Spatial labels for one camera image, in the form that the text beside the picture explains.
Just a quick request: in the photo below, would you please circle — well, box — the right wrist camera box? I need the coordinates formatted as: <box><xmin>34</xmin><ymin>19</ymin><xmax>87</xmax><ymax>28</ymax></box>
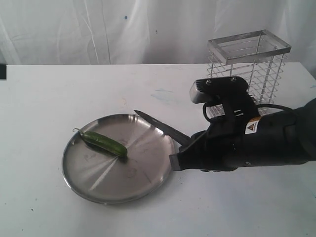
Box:
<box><xmin>189</xmin><ymin>77</ymin><xmax>249</xmax><ymax>105</ymax></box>

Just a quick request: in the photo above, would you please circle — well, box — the green chili pepper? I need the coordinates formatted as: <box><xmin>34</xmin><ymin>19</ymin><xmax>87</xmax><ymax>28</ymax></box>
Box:
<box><xmin>73</xmin><ymin>128</ymin><xmax>128</xmax><ymax>157</ymax></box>

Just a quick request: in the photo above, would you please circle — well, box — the black-handled serrated knife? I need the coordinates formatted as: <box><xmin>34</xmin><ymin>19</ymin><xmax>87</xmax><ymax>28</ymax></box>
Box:
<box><xmin>135</xmin><ymin>110</ymin><xmax>191</xmax><ymax>146</ymax></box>

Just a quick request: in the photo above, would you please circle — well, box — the round stainless steel plate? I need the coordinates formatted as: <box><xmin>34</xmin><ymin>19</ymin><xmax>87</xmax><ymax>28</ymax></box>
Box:
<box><xmin>62</xmin><ymin>114</ymin><xmax>177</xmax><ymax>204</ymax></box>

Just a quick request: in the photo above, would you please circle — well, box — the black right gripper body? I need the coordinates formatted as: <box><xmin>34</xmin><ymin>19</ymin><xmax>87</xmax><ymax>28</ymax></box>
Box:
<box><xmin>190</xmin><ymin>116</ymin><xmax>249</xmax><ymax>172</ymax></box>

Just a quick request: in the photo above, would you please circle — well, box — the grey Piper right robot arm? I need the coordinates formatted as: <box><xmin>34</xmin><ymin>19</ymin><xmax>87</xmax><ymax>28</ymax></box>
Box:
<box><xmin>169</xmin><ymin>100</ymin><xmax>316</xmax><ymax>171</ymax></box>

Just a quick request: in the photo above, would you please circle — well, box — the steel wire utensil holder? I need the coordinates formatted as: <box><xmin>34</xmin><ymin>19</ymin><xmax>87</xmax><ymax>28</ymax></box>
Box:
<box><xmin>207</xmin><ymin>30</ymin><xmax>292</xmax><ymax>104</ymax></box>

